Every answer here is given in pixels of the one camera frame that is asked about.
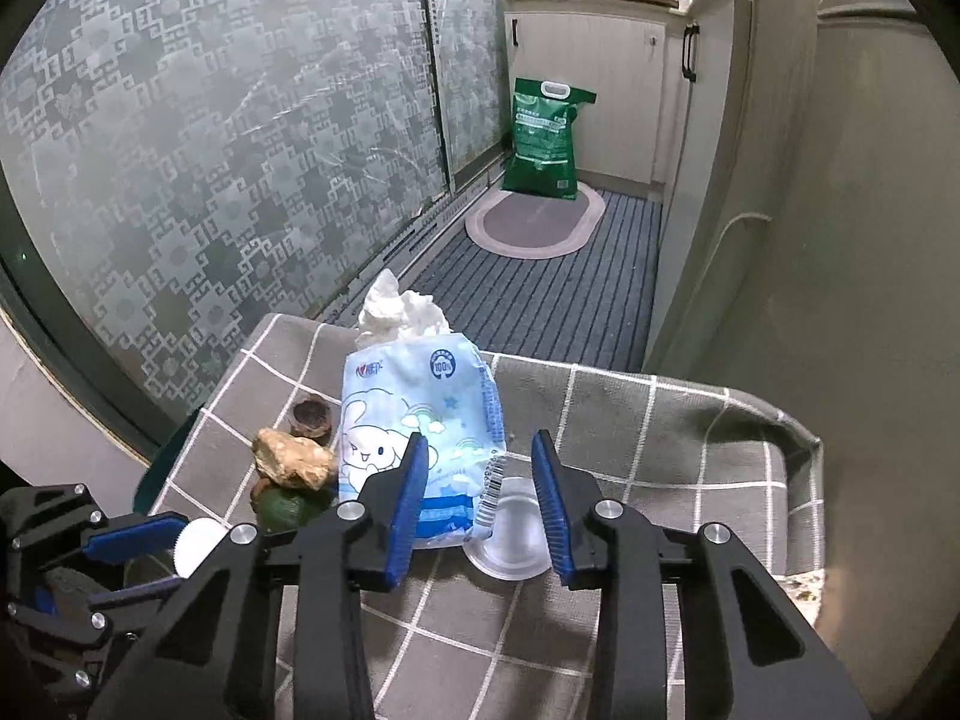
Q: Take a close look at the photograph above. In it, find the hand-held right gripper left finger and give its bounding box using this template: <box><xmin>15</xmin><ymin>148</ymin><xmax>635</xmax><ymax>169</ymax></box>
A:
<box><xmin>109</xmin><ymin>431</ymin><xmax>430</xmax><ymax>720</ymax></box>

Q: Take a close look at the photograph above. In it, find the grey checked tablecloth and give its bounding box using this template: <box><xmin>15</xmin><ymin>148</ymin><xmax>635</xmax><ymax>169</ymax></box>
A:
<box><xmin>146</xmin><ymin>311</ymin><xmax>826</xmax><ymax>720</ymax></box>

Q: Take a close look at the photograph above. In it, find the oval grey pink mat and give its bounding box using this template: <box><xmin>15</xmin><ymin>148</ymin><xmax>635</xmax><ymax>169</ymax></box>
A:
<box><xmin>465</xmin><ymin>186</ymin><xmax>607</xmax><ymax>261</ymax></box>

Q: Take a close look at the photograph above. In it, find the white bottle cap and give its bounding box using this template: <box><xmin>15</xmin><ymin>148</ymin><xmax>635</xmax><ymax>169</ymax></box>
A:
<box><xmin>172</xmin><ymin>519</ymin><xmax>230</xmax><ymax>578</ymax></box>

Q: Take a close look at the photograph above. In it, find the teal plastic dustpan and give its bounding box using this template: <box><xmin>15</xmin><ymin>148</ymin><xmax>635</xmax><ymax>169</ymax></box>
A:
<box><xmin>133</xmin><ymin>406</ymin><xmax>207</xmax><ymax>518</ymax></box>

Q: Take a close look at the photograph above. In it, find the green rice bag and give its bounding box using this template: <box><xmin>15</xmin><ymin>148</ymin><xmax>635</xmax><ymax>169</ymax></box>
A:
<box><xmin>501</xmin><ymin>77</ymin><xmax>598</xmax><ymax>201</ymax></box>

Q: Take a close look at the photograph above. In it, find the beige appliance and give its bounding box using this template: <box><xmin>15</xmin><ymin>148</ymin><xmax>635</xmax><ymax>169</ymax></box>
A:
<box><xmin>645</xmin><ymin>0</ymin><xmax>960</xmax><ymax>661</ymax></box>

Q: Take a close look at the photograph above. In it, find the green round fruit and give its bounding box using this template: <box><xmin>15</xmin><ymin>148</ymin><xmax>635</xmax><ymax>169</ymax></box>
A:
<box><xmin>251</xmin><ymin>484</ymin><xmax>335</xmax><ymax>537</ymax></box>

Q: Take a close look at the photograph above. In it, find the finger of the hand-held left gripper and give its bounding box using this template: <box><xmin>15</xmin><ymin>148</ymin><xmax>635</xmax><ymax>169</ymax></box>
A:
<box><xmin>7</xmin><ymin>574</ymin><xmax>185</xmax><ymax>635</ymax></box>
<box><xmin>0</xmin><ymin>484</ymin><xmax>190</xmax><ymax>563</ymax></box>

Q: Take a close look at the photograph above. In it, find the brown round fruit shell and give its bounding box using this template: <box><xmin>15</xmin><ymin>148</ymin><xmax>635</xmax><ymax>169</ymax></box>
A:
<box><xmin>291</xmin><ymin>399</ymin><xmax>335</xmax><ymax>445</ymax></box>

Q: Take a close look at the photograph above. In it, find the frosted patterned glass door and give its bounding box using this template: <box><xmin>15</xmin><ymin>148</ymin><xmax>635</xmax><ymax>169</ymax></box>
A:
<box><xmin>0</xmin><ymin>0</ymin><xmax>451</xmax><ymax>458</ymax></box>
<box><xmin>424</xmin><ymin>0</ymin><xmax>512</xmax><ymax>185</ymax></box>

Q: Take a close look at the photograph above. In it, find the cream kitchen cabinet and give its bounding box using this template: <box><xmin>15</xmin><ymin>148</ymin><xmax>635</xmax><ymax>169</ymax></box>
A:
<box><xmin>502</xmin><ymin>0</ymin><xmax>818</xmax><ymax>368</ymax></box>

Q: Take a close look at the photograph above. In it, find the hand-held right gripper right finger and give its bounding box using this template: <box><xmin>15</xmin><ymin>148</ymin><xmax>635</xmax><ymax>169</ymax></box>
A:
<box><xmin>531</xmin><ymin>429</ymin><xmax>871</xmax><ymax>720</ymax></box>

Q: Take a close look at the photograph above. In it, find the blue white tissue packet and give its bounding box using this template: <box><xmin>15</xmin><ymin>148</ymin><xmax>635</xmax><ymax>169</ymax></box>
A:
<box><xmin>337</xmin><ymin>337</ymin><xmax>509</xmax><ymax>550</ymax></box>

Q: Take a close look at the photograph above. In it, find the grey striped floor mat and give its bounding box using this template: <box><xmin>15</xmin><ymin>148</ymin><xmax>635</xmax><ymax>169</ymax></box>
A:
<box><xmin>330</xmin><ymin>187</ymin><xmax>665</xmax><ymax>372</ymax></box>

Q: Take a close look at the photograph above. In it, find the yellow brown fruit peel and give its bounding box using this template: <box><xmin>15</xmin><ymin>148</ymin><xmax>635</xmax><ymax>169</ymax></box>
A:
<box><xmin>251</xmin><ymin>427</ymin><xmax>338</xmax><ymax>492</ymax></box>

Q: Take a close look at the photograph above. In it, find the clear plastic cup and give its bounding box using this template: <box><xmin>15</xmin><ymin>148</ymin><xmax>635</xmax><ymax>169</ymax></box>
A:
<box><xmin>463</xmin><ymin>476</ymin><xmax>560</xmax><ymax>581</ymax></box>

